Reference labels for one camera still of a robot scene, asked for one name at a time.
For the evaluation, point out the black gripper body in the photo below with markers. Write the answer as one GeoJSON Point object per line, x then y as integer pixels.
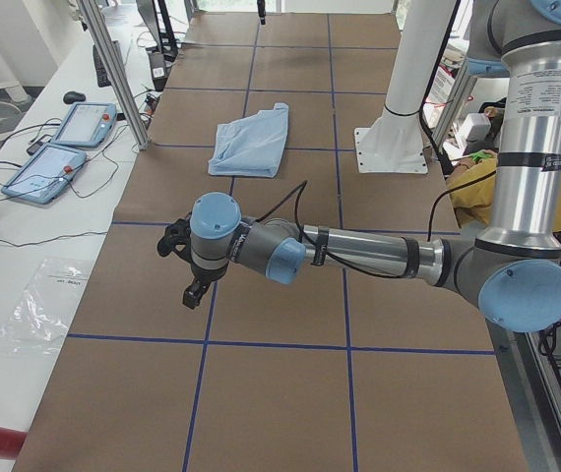
{"type": "Point", "coordinates": [202, 276]}
{"type": "Point", "coordinates": [261, 9]}

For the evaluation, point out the light blue button shirt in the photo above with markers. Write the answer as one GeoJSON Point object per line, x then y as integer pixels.
{"type": "Point", "coordinates": [252, 146]}

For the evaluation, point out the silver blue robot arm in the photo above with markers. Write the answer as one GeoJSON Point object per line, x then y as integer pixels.
{"type": "Point", "coordinates": [491, 239]}

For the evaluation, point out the clear plastic bag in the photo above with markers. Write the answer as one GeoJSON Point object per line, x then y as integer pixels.
{"type": "Point", "coordinates": [41, 319]}

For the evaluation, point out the lower blue teach pendant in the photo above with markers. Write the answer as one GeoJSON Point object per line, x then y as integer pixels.
{"type": "Point", "coordinates": [46, 175]}

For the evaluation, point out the blue teach pendant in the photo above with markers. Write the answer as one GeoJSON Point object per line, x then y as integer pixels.
{"type": "Point", "coordinates": [46, 175]}
{"type": "Point", "coordinates": [86, 125]}

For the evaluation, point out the upper blue teach pendant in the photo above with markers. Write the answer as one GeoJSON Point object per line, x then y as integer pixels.
{"type": "Point", "coordinates": [86, 125]}

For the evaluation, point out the black computer mouse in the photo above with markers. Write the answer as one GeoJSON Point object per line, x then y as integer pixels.
{"type": "Point", "coordinates": [71, 97]}

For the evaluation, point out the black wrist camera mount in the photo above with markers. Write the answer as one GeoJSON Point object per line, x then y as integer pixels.
{"type": "Point", "coordinates": [176, 240]}

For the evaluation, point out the aluminium frame post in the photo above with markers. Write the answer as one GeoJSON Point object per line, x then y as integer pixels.
{"type": "Point", "coordinates": [115, 69]}

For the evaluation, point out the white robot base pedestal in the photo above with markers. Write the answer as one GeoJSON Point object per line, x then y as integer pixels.
{"type": "Point", "coordinates": [393, 144]}

